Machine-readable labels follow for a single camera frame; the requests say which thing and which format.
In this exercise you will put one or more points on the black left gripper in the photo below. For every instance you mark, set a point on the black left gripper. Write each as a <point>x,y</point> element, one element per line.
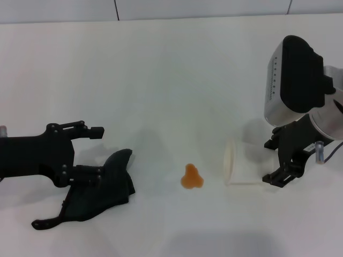
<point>32,158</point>

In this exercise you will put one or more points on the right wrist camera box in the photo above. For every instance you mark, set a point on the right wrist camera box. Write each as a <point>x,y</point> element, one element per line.
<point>294,80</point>

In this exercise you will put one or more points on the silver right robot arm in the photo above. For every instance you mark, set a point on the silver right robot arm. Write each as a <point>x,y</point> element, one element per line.
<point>329,120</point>

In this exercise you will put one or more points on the white paper cup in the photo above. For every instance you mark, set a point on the white paper cup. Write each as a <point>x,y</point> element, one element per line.
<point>241,174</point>

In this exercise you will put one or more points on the brown liquid stain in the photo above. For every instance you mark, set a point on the brown liquid stain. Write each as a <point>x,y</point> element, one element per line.
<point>191,179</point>

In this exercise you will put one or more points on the dark blue rag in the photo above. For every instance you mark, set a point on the dark blue rag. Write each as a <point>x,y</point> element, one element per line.
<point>107,192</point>

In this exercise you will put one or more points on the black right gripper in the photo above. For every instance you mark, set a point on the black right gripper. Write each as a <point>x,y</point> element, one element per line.
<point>294,142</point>

